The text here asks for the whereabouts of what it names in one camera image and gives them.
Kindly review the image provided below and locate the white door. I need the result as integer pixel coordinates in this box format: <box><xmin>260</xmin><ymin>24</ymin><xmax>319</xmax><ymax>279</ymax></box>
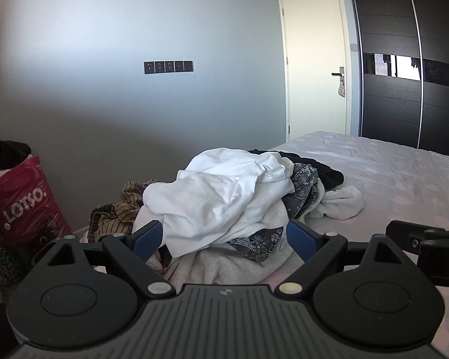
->
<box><xmin>279</xmin><ymin>0</ymin><xmax>350</xmax><ymax>143</ymax></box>

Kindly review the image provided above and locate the dark sliding wardrobe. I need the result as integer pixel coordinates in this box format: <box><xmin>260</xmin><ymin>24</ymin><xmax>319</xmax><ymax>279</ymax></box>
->
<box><xmin>350</xmin><ymin>0</ymin><xmax>449</xmax><ymax>158</ymax></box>

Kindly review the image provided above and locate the red plastic bag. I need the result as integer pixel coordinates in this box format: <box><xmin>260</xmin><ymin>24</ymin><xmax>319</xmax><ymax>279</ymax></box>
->
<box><xmin>0</xmin><ymin>157</ymin><xmax>73</xmax><ymax>249</ymax></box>

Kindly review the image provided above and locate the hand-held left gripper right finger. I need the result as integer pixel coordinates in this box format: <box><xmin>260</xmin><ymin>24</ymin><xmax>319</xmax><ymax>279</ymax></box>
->
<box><xmin>274</xmin><ymin>219</ymin><xmax>420</xmax><ymax>300</ymax></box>

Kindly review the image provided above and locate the white T-shirt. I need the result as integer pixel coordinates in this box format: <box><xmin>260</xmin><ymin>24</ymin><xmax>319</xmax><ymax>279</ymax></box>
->
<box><xmin>142</xmin><ymin>147</ymin><xmax>296</xmax><ymax>258</ymax></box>

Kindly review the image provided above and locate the white fleece sweatshirt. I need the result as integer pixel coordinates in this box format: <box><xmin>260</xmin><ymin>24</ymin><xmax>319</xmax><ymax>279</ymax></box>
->
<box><xmin>133</xmin><ymin>185</ymin><xmax>365</xmax><ymax>285</ymax></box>

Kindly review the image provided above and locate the black garment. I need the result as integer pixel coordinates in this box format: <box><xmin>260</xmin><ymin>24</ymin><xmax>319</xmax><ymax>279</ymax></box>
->
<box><xmin>249</xmin><ymin>150</ymin><xmax>345</xmax><ymax>189</ymax></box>

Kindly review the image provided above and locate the teal patterned cloth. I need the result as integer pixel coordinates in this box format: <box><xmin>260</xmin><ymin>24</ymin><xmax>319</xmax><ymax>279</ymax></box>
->
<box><xmin>0</xmin><ymin>247</ymin><xmax>32</xmax><ymax>290</ymax></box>

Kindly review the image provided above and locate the dark floral garment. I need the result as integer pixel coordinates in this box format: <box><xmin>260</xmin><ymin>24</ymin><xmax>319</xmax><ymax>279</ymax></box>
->
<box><xmin>228</xmin><ymin>162</ymin><xmax>320</xmax><ymax>262</ymax></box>

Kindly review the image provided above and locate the bed with polka dot sheet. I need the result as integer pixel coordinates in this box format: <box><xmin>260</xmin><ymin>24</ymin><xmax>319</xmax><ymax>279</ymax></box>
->
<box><xmin>75</xmin><ymin>131</ymin><xmax>449</xmax><ymax>359</ymax></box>

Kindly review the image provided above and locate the black switch panel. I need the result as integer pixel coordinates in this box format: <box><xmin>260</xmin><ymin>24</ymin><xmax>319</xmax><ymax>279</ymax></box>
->
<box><xmin>144</xmin><ymin>60</ymin><xmax>194</xmax><ymax>74</ymax></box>

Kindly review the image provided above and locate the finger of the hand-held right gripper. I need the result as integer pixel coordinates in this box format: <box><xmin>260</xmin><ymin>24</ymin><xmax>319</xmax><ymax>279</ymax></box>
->
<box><xmin>385</xmin><ymin>220</ymin><xmax>448</xmax><ymax>250</ymax></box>

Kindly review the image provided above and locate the black cloth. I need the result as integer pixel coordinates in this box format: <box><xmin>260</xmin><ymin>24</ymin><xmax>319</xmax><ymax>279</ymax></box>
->
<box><xmin>0</xmin><ymin>135</ymin><xmax>32</xmax><ymax>171</ymax></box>

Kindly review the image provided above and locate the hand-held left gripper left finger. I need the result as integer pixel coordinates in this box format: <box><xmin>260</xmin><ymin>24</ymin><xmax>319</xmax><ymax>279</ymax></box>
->
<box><xmin>32</xmin><ymin>220</ymin><xmax>176</xmax><ymax>300</ymax></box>

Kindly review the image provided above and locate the brown striped garment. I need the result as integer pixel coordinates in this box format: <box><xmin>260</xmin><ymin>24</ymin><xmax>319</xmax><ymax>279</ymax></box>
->
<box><xmin>87</xmin><ymin>180</ymin><xmax>161</xmax><ymax>244</ymax></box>

